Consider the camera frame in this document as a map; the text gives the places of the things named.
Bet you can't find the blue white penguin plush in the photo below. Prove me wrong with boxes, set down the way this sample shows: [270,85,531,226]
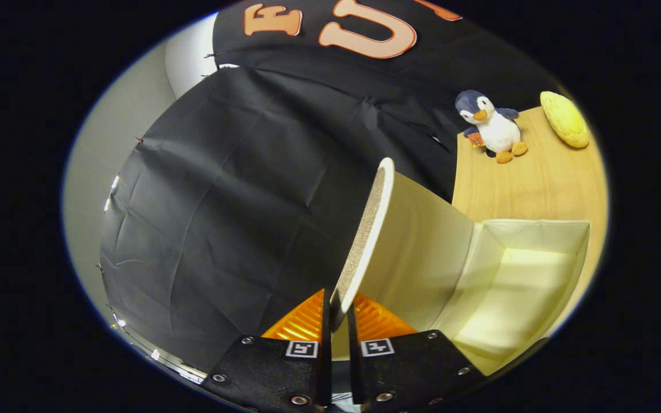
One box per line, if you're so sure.
[455,89,529,165]

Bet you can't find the cream fabric storage box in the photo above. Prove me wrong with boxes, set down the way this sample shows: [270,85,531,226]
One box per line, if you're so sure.
[329,157,591,377]

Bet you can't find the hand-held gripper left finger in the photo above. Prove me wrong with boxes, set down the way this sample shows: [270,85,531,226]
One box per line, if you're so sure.
[200,288,333,413]

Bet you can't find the yellow round bun plush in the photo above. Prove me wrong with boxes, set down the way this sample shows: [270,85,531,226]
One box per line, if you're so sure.
[539,91,590,150]

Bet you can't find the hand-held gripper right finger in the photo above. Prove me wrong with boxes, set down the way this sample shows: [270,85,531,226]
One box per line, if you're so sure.
[346,293,487,413]

